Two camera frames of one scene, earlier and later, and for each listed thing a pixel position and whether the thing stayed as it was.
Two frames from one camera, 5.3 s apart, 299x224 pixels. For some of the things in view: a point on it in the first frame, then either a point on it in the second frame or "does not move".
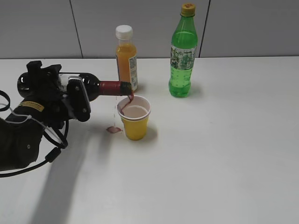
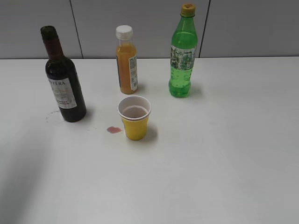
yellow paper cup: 135,116 does not move
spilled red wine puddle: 113,129 does not move
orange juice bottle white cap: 126,55 does not move
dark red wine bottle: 95,87 → 63,77
